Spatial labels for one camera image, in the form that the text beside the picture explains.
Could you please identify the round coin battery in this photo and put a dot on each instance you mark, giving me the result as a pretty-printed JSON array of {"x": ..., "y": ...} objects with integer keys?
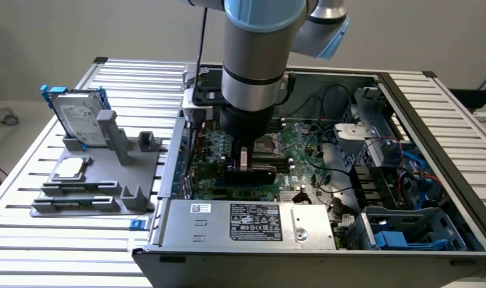
[{"x": 306, "y": 130}]

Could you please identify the blue case latch clip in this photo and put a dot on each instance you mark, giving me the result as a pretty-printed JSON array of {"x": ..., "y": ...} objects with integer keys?
[{"x": 138, "y": 224}]

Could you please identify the silver metal drive cage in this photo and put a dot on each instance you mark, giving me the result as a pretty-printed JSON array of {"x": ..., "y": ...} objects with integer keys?
[{"x": 370, "y": 132}]

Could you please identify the grey parts rack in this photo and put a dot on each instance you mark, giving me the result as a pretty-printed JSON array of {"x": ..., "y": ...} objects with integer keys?
[{"x": 118, "y": 183}]

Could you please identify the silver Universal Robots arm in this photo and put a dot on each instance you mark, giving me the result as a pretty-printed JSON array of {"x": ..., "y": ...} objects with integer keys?
[{"x": 254, "y": 60}]

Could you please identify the black power supply label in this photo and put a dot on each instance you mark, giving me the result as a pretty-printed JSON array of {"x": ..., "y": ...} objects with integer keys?
[{"x": 254, "y": 222}]

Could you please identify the blue disk caddy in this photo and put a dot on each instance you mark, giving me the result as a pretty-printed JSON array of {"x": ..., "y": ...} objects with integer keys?
[{"x": 53, "y": 90}]

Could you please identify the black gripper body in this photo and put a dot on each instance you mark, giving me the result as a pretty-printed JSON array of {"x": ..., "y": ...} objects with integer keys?
[{"x": 246, "y": 123}]

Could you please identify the silver chipset heatsink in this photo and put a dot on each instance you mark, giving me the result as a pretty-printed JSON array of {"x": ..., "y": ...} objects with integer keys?
[{"x": 293, "y": 197}]

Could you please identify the black open PC case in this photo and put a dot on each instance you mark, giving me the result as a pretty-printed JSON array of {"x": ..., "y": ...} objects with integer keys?
[{"x": 306, "y": 270}]

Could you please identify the black table corner cap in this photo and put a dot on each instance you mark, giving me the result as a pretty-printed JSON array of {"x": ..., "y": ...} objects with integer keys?
[
  {"x": 429, "y": 74},
  {"x": 101, "y": 60}
]

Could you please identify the grey caster wheel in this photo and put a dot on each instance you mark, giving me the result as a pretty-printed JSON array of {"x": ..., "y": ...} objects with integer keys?
[{"x": 10, "y": 117}]

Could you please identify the silver hard disk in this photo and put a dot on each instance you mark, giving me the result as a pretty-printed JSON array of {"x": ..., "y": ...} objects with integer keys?
[{"x": 81, "y": 117}]

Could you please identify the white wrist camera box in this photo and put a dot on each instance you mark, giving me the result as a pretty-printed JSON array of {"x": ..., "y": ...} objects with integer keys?
[{"x": 194, "y": 103}]

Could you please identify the CPU socket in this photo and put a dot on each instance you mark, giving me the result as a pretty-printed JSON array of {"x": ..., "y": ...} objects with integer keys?
[{"x": 269, "y": 145}]

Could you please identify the silver power supply unit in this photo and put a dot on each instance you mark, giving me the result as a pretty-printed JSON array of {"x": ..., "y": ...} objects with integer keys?
[{"x": 210, "y": 225}]

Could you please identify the green RAM stick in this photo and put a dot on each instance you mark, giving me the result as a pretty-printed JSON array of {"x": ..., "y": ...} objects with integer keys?
[
  {"x": 73, "y": 204},
  {"x": 79, "y": 187}
]

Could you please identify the black bracket on side table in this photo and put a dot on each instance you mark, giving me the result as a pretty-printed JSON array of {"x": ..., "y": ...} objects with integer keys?
[{"x": 469, "y": 99}]

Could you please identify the blue disk bay latch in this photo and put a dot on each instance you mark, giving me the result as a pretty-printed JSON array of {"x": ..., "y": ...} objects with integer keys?
[{"x": 390, "y": 240}]

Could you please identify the blue expansion slot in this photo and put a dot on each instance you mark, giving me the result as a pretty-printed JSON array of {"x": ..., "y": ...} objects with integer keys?
[{"x": 242, "y": 185}]

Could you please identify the white barcode sticker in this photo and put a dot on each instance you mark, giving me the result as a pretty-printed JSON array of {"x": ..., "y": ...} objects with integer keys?
[{"x": 199, "y": 208}]

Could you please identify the black RAM slot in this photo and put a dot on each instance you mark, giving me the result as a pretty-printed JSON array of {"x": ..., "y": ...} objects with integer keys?
[{"x": 282, "y": 165}]

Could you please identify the green motherboard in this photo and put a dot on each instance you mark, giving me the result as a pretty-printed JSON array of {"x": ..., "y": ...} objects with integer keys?
[{"x": 302, "y": 168}]

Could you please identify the black disk bay frame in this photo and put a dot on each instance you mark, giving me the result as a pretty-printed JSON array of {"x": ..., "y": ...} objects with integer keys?
[{"x": 377, "y": 186}]

